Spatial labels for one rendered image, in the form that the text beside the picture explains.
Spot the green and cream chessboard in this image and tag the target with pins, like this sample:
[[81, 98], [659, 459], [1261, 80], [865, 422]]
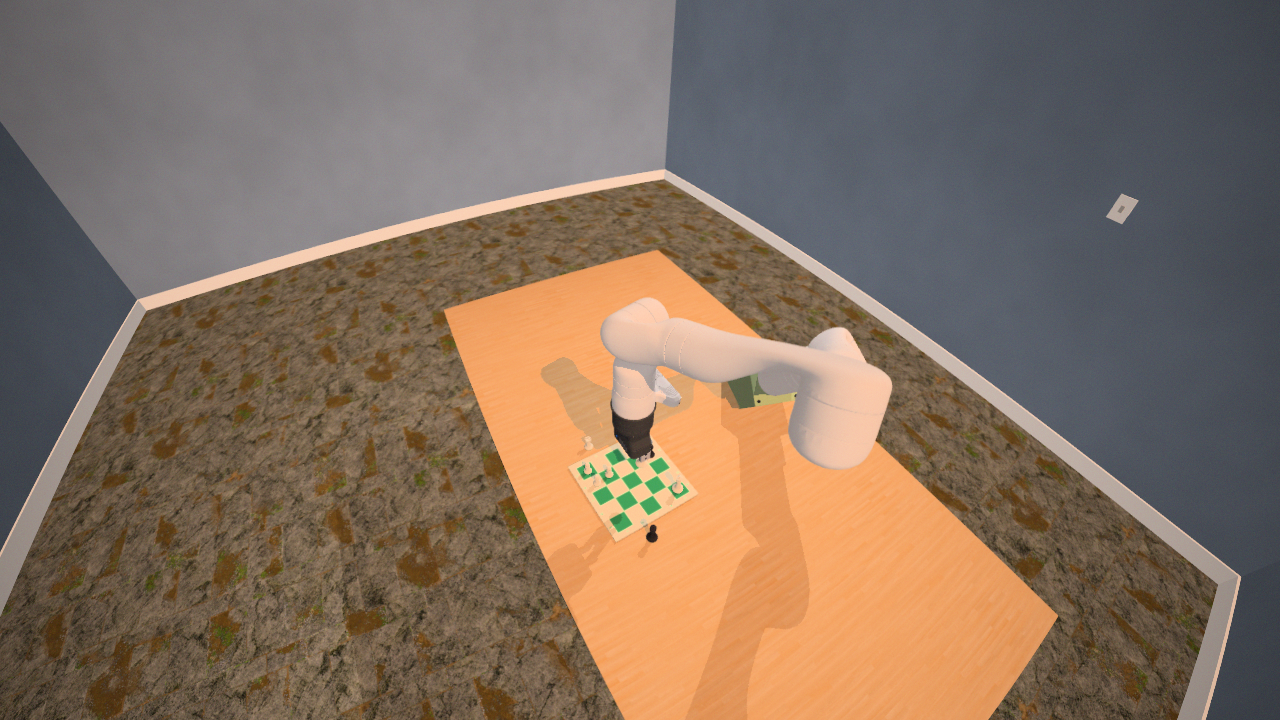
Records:
[[633, 497]]

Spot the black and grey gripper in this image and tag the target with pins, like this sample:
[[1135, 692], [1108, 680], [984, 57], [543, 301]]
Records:
[[633, 418]]

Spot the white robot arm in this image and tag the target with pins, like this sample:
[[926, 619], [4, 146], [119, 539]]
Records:
[[838, 409]]

